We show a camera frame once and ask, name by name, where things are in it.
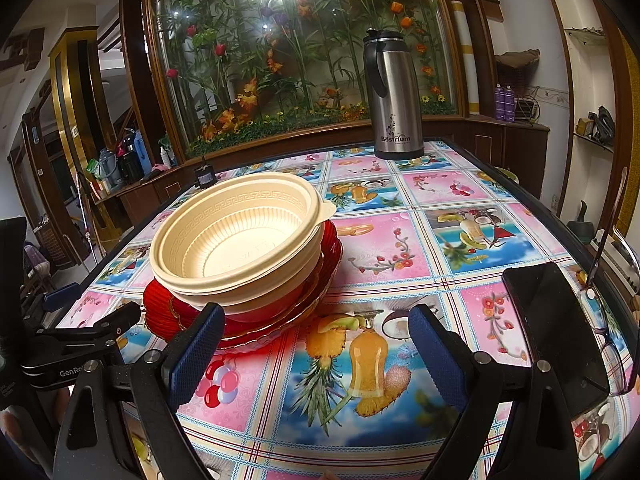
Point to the eyeglasses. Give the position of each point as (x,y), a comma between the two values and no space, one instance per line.
(611,340)

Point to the fruit printed tablecloth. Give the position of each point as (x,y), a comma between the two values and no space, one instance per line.
(450,270)

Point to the black smartphone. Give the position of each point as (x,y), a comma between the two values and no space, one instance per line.
(555,335)

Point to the blue bottle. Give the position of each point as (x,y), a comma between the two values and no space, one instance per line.
(142,152)

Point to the wooden display cabinet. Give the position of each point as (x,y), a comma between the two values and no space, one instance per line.
(310,135)

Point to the stainless steel thermos jug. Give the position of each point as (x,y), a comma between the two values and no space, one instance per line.
(395,100)

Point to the dark woven basket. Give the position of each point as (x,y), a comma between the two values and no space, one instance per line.
(514,70)

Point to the white bottle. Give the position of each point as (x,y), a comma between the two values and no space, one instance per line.
(165,156)

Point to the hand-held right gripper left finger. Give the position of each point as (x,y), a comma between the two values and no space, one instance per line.
(195,355)

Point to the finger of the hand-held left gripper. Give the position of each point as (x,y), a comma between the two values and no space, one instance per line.
(62,297)
(110,320)

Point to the person's left hand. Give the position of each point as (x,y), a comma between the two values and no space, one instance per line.
(10,425)

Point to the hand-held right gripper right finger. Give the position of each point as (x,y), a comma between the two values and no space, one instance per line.
(435,355)

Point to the pink cloth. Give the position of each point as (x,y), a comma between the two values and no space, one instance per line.
(161,166)

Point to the beige plastic bowl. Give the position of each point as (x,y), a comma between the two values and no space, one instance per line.
(280,295)
(225,240)

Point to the green packet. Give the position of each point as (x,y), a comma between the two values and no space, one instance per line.
(93,168)

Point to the black flask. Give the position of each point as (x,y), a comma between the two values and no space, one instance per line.
(130,165)

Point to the grey-blue kettle jug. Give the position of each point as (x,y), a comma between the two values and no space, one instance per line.
(110,170)

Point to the purple spray can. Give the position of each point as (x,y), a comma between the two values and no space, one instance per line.
(500,104)
(509,105)

